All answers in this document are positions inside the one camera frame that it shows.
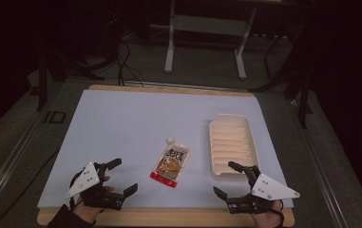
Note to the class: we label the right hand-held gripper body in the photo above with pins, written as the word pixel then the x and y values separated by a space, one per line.
pixel 272 189

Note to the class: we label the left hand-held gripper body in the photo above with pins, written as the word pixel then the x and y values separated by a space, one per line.
pixel 85 181

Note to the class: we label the white ribbed plastic tray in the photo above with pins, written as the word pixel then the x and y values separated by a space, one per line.
pixel 231 142

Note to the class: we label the spouted sauce pouch red base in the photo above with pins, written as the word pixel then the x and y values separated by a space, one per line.
pixel 170 164

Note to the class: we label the person's right hand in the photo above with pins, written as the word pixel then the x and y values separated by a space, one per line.
pixel 268 219

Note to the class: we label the person's left hand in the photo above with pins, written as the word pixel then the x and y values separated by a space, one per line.
pixel 88 212

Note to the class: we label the pale blue table mat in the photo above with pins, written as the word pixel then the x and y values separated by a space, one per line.
pixel 131 126

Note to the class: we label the black stand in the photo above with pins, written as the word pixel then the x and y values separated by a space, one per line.
pixel 303 95
pixel 42 82

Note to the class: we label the white metal stand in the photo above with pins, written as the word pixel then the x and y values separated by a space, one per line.
pixel 169 47

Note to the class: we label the metal floor rail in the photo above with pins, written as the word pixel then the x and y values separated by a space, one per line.
pixel 319 164
pixel 9 161

